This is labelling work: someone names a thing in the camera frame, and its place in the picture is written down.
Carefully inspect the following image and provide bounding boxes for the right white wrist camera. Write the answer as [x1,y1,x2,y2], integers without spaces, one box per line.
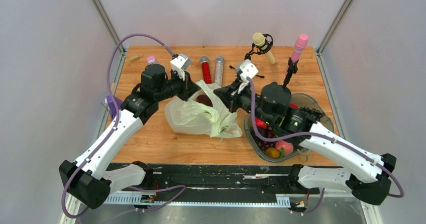
[236,59,259,83]

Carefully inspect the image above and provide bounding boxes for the red apple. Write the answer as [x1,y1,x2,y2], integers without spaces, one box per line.
[290,103,299,109]

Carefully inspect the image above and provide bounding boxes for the black grape bunch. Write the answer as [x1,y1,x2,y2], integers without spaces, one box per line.
[299,106,325,121]

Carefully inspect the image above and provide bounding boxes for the small wooden block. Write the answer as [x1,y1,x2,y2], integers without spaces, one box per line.
[129,55,140,62]

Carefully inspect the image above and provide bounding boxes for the dark red fruit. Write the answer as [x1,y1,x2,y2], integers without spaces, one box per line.
[196,94,212,107]

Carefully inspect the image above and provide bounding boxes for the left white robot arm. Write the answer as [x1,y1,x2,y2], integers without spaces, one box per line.
[59,64,200,209]

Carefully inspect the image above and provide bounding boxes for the red glitter microphone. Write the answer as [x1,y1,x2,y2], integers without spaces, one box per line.
[200,56,212,84]

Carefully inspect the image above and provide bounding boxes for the purple cable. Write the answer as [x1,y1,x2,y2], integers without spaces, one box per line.
[61,33,186,224]
[246,77,405,215]

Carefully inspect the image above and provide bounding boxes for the pink peach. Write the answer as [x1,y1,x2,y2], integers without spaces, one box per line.
[275,140,294,157]

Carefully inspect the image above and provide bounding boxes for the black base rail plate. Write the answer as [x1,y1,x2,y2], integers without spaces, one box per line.
[115,162,355,204]

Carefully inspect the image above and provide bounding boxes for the black round-base microphone stand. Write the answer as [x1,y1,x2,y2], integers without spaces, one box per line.
[282,57,298,88]

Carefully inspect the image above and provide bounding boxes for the black tripod microphone stand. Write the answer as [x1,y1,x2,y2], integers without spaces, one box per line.
[233,40,265,81]

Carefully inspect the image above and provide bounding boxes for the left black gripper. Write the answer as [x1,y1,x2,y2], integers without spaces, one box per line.
[154,68,200,101]

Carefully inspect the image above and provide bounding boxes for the pink metronome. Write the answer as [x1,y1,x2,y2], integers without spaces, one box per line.
[146,56,158,65]

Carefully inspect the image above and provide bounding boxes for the silver glitter microphone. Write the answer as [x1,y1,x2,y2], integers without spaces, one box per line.
[215,56,225,86]

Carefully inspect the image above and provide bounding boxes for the red grape bunch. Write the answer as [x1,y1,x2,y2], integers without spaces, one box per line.
[257,127,276,151]

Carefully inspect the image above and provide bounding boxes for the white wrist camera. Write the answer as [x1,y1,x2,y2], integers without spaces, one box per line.
[236,59,259,83]
[170,53,191,80]

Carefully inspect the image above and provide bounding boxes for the pink microphone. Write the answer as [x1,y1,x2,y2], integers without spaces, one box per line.
[286,34,309,76]

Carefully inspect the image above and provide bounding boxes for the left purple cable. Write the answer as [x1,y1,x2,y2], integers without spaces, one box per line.
[61,33,186,224]

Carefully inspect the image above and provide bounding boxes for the wooden strip on rail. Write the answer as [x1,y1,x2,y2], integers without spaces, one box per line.
[110,82,116,94]

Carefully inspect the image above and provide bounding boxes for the red strawberry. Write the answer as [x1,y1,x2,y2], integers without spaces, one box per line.
[255,118,268,130]

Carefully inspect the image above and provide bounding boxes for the orange yellow fruit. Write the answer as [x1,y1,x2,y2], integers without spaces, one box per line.
[265,147,281,159]

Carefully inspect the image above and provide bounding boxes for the grey transparent fruit basket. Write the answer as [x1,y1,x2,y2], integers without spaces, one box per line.
[244,93,334,163]

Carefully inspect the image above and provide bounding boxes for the pale green plastic bag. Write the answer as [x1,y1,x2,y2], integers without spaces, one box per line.
[164,80,242,138]

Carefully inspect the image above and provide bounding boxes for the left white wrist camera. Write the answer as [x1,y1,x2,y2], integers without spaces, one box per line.
[170,53,191,80]

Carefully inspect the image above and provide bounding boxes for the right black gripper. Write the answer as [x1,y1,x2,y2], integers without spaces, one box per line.
[214,78,273,126]

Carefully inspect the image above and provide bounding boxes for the purple metronome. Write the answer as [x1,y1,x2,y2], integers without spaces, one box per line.
[105,95,123,119]

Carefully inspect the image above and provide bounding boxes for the cream microphone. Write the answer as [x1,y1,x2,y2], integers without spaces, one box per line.
[252,32,276,64]

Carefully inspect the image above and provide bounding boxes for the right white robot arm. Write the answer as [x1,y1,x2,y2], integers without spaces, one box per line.
[214,79,397,205]

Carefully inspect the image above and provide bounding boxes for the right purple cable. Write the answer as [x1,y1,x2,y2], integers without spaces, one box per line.
[246,77,405,215]

